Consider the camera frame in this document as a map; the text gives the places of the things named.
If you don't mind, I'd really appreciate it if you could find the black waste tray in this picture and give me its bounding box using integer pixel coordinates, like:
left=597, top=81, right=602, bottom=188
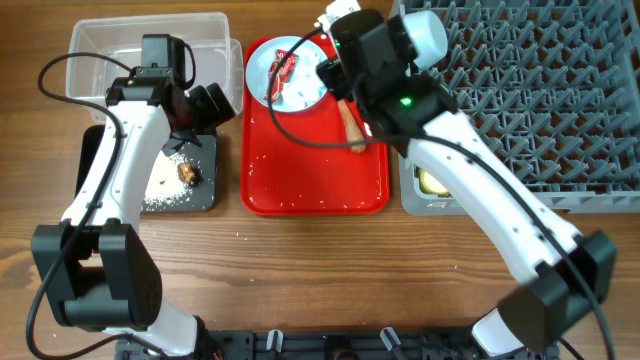
left=73, top=122, right=219, bottom=213

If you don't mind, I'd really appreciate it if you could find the red serving tray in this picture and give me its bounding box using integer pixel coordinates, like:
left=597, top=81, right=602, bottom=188
left=240, top=37, right=390, bottom=216

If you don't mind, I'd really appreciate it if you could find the white rice pile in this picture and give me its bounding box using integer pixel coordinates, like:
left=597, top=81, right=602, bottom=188
left=142, top=152, right=195, bottom=212

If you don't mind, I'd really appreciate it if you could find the brown food chunk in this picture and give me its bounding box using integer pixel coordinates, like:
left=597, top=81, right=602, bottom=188
left=177, top=162, right=200, bottom=186

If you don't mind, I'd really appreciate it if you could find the clear plastic bin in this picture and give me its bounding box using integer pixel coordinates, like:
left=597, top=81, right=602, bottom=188
left=66, top=12, right=244, bottom=113

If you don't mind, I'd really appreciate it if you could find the black cable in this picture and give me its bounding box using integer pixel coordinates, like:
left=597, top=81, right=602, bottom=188
left=24, top=42, right=199, bottom=360
left=264, top=27, right=616, bottom=360

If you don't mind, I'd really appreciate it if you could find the left black cable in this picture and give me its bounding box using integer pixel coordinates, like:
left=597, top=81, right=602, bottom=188
left=24, top=42, right=199, bottom=360

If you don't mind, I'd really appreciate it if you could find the crumpled white tissue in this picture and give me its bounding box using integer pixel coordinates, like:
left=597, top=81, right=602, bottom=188
left=281, top=51, right=326, bottom=112

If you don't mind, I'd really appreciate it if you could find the light blue plate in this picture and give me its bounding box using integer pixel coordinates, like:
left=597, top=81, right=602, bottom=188
left=245, top=36, right=328, bottom=112

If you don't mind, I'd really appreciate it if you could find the grey dishwasher rack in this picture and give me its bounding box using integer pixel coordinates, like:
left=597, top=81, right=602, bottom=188
left=392, top=0, right=639, bottom=214

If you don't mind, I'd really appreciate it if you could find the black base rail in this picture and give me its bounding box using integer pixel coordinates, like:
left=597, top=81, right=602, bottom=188
left=113, top=327, right=559, bottom=360

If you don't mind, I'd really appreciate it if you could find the red snack wrapper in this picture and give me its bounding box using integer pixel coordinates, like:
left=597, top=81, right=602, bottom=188
left=264, top=49, right=298, bottom=104

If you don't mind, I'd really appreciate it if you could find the yellow plastic cup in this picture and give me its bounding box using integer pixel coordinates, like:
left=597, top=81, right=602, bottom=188
left=418, top=169, right=450, bottom=197

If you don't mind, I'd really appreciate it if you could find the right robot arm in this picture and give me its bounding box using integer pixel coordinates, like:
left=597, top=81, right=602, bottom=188
left=318, top=1, right=617, bottom=357

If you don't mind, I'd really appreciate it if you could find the right black cable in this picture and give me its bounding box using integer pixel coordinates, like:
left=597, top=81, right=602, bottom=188
left=264, top=27, right=616, bottom=360

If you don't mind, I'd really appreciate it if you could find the mint green bowl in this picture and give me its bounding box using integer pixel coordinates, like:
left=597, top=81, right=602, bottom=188
left=402, top=10, right=448, bottom=69

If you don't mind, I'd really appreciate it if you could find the orange carrot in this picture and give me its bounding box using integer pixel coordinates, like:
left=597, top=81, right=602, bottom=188
left=337, top=99, right=366, bottom=153

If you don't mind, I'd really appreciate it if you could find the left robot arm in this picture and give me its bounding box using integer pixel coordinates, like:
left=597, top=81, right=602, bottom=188
left=25, top=34, right=235, bottom=359

